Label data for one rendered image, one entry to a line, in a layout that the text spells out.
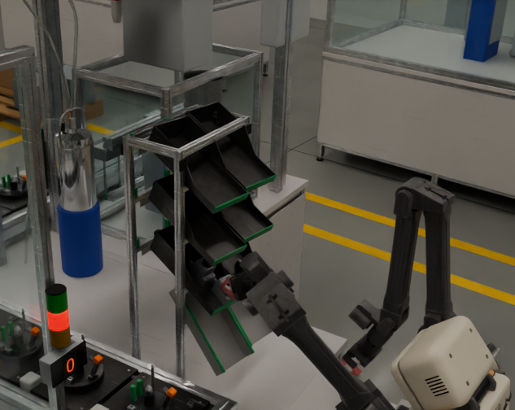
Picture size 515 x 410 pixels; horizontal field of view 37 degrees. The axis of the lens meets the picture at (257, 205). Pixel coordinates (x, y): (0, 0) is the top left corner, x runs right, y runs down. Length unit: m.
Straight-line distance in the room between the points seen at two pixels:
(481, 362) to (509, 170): 3.85
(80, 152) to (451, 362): 1.55
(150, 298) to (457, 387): 1.39
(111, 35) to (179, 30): 4.78
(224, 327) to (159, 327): 0.42
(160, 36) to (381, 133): 3.19
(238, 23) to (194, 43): 4.89
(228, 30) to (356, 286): 3.85
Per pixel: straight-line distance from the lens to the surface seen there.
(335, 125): 6.16
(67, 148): 2.80
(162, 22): 3.04
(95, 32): 7.91
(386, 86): 5.87
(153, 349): 2.62
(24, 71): 1.70
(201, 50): 3.11
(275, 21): 3.37
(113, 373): 2.35
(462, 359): 1.85
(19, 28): 8.79
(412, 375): 1.83
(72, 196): 2.87
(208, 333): 2.32
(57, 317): 1.92
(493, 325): 4.51
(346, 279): 4.71
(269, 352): 2.60
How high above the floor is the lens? 2.41
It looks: 26 degrees down
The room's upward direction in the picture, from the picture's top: 2 degrees clockwise
